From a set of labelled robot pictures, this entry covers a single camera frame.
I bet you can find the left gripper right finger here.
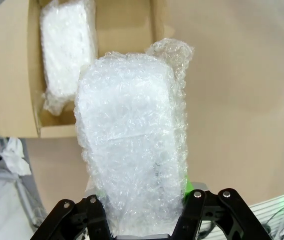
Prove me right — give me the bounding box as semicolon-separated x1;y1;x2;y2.
171;174;270;240

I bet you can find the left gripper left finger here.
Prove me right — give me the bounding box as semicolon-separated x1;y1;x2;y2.
30;194;113;240

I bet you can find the bulky bubble-wrapped clock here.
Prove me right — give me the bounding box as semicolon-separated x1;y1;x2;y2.
73;37;196;237

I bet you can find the brown cardboard box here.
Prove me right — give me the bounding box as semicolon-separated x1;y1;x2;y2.
0;0;176;139

